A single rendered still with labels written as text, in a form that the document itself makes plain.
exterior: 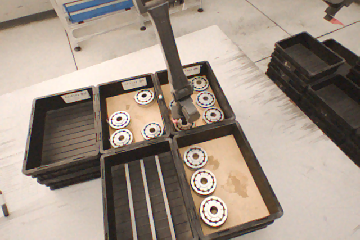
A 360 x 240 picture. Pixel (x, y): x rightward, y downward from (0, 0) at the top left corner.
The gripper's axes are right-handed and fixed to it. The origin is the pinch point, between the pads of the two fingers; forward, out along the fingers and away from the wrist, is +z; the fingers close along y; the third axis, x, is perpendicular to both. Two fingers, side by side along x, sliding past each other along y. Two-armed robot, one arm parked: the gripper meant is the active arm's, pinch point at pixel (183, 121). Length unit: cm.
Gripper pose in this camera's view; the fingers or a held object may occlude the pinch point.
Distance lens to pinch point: 110.8
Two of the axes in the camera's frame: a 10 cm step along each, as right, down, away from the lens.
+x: -1.8, -8.1, 5.6
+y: 9.8, -1.6, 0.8
